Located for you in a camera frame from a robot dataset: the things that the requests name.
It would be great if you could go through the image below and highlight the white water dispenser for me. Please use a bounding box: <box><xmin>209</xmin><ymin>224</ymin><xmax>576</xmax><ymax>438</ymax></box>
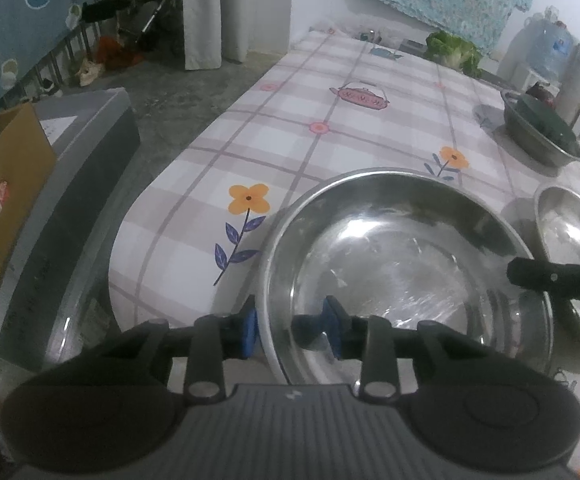
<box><xmin>500</xmin><ymin>60</ymin><xmax>560</xmax><ymax>97</ymax></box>

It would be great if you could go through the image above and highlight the orange item on floor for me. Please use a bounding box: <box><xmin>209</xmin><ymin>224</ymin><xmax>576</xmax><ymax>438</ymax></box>
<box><xmin>95</xmin><ymin>35</ymin><xmax>145</xmax><ymax>71</ymax></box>

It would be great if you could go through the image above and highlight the dark red round pot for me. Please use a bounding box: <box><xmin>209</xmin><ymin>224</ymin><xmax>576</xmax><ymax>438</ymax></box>
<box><xmin>524</xmin><ymin>82</ymin><xmax>558</xmax><ymax>108</ymax></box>

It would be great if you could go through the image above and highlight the white curtain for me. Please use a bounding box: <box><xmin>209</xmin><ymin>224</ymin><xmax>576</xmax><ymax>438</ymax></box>
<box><xmin>182</xmin><ymin>0</ymin><xmax>295</xmax><ymax>71</ymax></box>

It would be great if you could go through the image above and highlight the folded stroller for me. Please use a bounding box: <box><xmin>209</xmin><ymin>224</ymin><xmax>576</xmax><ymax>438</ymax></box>
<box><xmin>117</xmin><ymin>0</ymin><xmax>181</xmax><ymax>53</ymax></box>

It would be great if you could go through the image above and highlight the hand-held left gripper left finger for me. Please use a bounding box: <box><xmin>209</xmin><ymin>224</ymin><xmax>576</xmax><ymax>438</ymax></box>
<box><xmin>95</xmin><ymin>305</ymin><xmax>259</xmax><ymax>403</ymax></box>

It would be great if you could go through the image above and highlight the large wide-rim steel plate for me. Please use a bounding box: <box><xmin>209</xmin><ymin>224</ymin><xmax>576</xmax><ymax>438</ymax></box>
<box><xmin>534</xmin><ymin>185</ymin><xmax>580</xmax><ymax>356</ymax></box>

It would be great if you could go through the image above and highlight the steel bowl with ear handles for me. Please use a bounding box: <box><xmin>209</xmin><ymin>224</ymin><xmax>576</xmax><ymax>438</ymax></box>
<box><xmin>500</xmin><ymin>89</ymin><xmax>580</xmax><ymax>168</ymax></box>

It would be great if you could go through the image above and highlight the standing patterned paper roll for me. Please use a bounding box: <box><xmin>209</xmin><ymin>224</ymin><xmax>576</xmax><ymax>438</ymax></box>
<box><xmin>554</xmin><ymin>40</ymin><xmax>580</xmax><ymax>126</ymax></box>

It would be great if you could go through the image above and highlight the green cabbage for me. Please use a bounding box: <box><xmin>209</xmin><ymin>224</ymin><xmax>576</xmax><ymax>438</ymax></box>
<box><xmin>424</xmin><ymin>30</ymin><xmax>483</xmax><ymax>78</ymax></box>

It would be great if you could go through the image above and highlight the dark side table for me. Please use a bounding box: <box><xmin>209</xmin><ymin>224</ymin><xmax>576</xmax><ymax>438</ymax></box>
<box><xmin>400</xmin><ymin>37</ymin><xmax>520</xmax><ymax>93</ymax></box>

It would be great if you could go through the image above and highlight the blue water bottle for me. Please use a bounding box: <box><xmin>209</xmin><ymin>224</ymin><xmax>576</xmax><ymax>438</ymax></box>
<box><xmin>527</xmin><ymin>7</ymin><xmax>578</xmax><ymax>78</ymax></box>

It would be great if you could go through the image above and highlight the green ceramic bowl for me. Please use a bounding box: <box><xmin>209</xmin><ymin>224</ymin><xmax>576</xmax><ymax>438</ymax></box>
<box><xmin>514</xmin><ymin>94</ymin><xmax>578</xmax><ymax>148</ymax></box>

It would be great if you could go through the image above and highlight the grey plastic storage box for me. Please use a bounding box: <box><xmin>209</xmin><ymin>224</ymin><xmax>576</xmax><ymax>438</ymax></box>
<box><xmin>0</xmin><ymin>87</ymin><xmax>141</xmax><ymax>361</ymax></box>

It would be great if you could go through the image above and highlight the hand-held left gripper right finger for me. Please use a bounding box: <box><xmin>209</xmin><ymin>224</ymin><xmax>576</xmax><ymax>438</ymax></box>
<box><xmin>321</xmin><ymin>296</ymin><xmax>485</xmax><ymax>402</ymax></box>

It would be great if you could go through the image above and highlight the white shoe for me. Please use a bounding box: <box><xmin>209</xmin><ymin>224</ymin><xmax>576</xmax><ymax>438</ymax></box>
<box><xmin>76</xmin><ymin>57</ymin><xmax>103</xmax><ymax>86</ymax></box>

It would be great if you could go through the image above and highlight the blue cloth with circles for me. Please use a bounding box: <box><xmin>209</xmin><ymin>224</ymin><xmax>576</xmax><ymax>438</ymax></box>
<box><xmin>0</xmin><ymin>0</ymin><xmax>96</xmax><ymax>123</ymax></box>

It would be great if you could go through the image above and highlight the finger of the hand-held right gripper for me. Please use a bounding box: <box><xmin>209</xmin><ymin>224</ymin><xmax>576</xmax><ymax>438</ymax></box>
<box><xmin>506</xmin><ymin>256</ymin><xmax>580</xmax><ymax>306</ymax></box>

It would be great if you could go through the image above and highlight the deep steel plate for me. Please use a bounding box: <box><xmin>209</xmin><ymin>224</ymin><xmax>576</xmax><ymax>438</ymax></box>
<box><xmin>259</xmin><ymin>167</ymin><xmax>554</xmax><ymax>386</ymax></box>

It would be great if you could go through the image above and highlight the metal railing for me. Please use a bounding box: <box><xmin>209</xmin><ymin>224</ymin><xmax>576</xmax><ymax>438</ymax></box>
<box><xmin>0</xmin><ymin>25</ymin><xmax>96</xmax><ymax>106</ymax></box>

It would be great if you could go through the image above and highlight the cardboard box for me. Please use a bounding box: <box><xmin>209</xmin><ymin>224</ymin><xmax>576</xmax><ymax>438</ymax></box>
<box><xmin>0</xmin><ymin>102</ymin><xmax>58</xmax><ymax>336</ymax></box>

